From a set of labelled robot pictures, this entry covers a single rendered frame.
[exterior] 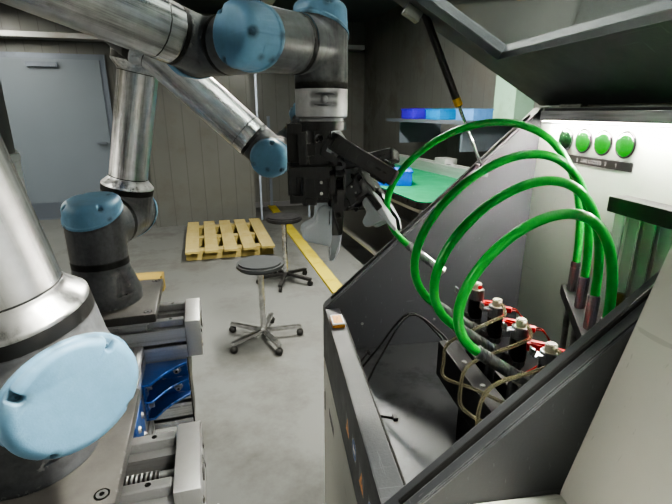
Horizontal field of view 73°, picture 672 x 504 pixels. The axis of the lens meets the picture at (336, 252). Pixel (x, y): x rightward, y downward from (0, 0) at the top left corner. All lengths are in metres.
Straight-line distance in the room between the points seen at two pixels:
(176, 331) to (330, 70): 0.68
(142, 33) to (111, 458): 0.51
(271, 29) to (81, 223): 0.62
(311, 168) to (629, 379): 0.47
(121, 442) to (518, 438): 0.49
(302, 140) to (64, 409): 0.43
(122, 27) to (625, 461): 0.74
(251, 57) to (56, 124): 6.79
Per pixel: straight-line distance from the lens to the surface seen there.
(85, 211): 1.03
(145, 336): 1.09
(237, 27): 0.57
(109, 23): 0.62
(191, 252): 4.67
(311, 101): 0.65
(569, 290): 1.01
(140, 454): 0.75
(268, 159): 0.89
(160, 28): 0.64
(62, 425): 0.47
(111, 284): 1.06
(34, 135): 7.39
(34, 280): 0.44
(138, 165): 1.14
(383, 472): 0.72
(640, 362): 0.61
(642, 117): 0.96
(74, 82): 7.25
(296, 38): 0.60
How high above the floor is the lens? 1.44
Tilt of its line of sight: 17 degrees down
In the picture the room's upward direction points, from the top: straight up
